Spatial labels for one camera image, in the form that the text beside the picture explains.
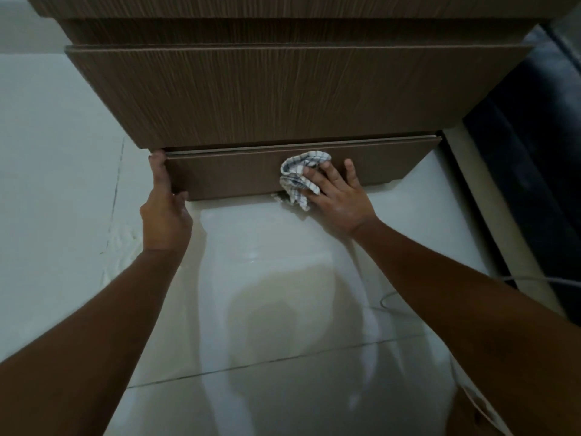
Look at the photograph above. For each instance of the person's right hand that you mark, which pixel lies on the person's right hand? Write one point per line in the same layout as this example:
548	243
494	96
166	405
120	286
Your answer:
345	204

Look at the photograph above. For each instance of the person's left hand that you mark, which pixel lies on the person's left hand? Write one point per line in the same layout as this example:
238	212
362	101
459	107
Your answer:
165	222

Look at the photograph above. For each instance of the white checkered cleaning cloth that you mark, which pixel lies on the white checkered cleaning cloth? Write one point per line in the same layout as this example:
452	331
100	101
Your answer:
292	177

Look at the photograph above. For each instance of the brown wooden drawer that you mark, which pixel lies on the brown wooden drawer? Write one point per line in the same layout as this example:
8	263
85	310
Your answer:
295	95
272	6
227	177

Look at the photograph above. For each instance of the person's right forearm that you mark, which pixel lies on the person's right forearm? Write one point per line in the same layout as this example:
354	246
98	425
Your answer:
476	313

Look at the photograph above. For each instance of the person's left forearm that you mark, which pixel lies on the person's left forearm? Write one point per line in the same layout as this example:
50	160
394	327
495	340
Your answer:
81	358

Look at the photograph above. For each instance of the brown wooden drawer cabinet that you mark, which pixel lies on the brown wooden drawer cabinet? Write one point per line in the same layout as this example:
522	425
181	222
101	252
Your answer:
272	31

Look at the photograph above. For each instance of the dark bed base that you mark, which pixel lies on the dark bed base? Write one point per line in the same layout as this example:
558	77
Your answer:
535	154

